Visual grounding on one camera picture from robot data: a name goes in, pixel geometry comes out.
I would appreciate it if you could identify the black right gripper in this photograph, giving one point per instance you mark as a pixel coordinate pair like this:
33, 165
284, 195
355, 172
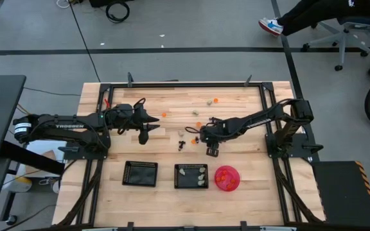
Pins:
212, 133

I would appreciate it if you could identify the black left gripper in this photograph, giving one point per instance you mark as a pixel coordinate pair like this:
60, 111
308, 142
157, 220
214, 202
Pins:
128, 117

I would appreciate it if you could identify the beige plastic skull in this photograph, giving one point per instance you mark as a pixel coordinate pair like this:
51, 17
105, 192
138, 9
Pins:
182, 171
209, 102
200, 177
201, 183
202, 169
180, 133
195, 112

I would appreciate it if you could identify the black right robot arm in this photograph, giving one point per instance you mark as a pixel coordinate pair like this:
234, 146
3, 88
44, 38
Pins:
255, 122

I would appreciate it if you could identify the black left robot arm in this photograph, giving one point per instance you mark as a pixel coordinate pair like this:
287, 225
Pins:
69, 125

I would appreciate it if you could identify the pink translucent plastic bowl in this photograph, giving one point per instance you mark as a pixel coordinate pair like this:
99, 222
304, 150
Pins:
236, 173

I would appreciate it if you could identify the black slotted plastic basket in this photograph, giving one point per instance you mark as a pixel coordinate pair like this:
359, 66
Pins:
189, 179
140, 174

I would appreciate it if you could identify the white blue red sneaker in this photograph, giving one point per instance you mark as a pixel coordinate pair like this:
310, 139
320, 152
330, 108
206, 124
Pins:
270, 26

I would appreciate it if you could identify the black box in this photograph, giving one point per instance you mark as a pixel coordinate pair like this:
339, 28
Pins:
108, 2

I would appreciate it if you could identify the black hazard-striped platform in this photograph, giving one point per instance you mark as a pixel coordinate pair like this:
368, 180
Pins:
342, 192

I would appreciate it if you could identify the white yellow round container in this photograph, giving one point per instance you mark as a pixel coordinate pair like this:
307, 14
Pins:
21, 185

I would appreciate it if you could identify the grey office chair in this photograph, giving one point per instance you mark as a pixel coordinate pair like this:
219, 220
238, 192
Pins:
343, 38

